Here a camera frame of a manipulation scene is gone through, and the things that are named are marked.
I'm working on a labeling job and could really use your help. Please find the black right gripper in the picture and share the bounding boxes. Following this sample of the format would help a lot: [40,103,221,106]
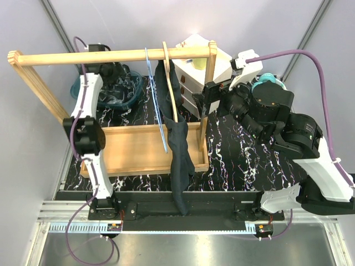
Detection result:
[191,70,267,142]

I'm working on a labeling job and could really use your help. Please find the patterned dark shorts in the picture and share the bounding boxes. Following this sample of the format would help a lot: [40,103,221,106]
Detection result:
[98,62,141,110]

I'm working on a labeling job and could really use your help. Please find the blue wire hanger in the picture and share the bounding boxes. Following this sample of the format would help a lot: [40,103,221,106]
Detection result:
[144,48,168,153]

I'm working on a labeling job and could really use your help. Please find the wooden clothes hanger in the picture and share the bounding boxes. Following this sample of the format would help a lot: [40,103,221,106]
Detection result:
[162,41,179,122]

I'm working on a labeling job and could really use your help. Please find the dark navy shorts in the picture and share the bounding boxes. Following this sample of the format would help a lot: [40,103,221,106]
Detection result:
[154,60,195,216]

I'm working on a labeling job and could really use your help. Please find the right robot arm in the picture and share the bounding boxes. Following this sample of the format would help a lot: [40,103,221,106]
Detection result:
[202,80,354,220]

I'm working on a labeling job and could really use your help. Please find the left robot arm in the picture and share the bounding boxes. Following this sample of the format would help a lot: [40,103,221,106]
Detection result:
[62,49,195,219]

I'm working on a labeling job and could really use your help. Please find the teal plastic basin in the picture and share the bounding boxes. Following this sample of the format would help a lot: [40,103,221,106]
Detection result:
[69,69,144,109]

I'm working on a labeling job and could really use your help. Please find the white drawer cabinet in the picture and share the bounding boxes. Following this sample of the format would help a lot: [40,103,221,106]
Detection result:
[173,48,232,118]

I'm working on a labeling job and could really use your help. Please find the yellow cup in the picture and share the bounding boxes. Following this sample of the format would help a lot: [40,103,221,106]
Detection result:
[192,58,207,70]

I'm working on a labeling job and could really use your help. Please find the teal cat ear headphones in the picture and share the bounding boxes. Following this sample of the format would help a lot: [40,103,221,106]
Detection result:
[252,73,287,90]

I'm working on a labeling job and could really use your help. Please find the black marble pattern mat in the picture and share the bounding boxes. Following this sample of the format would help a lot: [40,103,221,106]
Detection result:
[65,74,314,192]

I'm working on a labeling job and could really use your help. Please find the wooden clothes rack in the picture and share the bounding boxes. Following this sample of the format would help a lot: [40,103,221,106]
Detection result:
[7,40,217,176]

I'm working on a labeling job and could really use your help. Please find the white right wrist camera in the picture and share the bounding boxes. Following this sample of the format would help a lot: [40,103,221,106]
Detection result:
[229,49,263,91]

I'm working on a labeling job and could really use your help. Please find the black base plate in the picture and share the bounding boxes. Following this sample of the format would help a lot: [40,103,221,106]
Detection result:
[88,191,285,234]

